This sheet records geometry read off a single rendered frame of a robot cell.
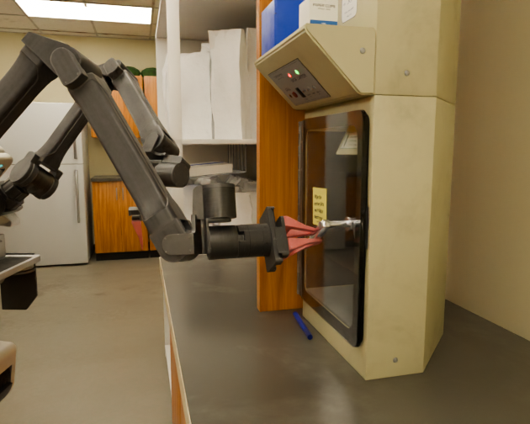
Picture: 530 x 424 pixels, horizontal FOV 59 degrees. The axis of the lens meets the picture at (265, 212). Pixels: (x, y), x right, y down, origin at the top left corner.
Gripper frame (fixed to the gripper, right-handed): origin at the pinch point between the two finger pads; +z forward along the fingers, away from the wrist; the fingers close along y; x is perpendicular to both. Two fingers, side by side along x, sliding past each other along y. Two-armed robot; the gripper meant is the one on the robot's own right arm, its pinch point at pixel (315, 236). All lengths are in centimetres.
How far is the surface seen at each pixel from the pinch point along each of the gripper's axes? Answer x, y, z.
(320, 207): 4.7, 7.8, 4.2
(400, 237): -9.4, -4.3, 10.7
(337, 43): -24.9, 21.5, -0.9
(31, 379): 235, 6, -93
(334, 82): -18.6, 19.5, 0.5
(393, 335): -0.7, -18.6, 10.1
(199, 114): 95, 93, -3
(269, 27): -9.7, 39.2, -5.1
